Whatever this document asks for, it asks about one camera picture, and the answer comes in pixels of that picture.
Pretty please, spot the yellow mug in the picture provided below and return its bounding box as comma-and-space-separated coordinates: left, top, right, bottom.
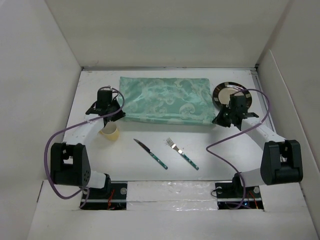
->
99, 122, 120, 142

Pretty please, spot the green patterned cloth placemat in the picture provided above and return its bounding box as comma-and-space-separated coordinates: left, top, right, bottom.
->
119, 77, 216, 125

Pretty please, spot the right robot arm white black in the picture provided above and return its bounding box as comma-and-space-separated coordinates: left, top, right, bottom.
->
213, 94, 303, 197

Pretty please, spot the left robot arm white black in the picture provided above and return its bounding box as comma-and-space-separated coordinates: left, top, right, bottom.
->
47, 86, 125, 199

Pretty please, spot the dark rimmed dinner plate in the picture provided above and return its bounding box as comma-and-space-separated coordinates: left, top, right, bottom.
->
212, 81, 252, 109

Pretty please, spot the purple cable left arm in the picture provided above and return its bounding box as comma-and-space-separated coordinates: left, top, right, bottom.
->
43, 86, 126, 208

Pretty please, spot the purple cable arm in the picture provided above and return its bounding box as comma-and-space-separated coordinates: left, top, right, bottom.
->
43, 86, 126, 208
205, 89, 273, 210

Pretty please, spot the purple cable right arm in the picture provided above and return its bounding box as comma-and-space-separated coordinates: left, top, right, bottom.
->
205, 89, 273, 210

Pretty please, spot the knife with green handle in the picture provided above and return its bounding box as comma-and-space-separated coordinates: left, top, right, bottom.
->
133, 138, 168, 170

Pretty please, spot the fork with green handle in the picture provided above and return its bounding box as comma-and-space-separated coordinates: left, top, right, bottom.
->
166, 138, 199, 171

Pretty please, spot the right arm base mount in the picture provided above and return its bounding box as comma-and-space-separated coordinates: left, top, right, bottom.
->
210, 176, 264, 210

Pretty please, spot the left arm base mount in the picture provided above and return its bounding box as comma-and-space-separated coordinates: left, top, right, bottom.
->
80, 181, 128, 211

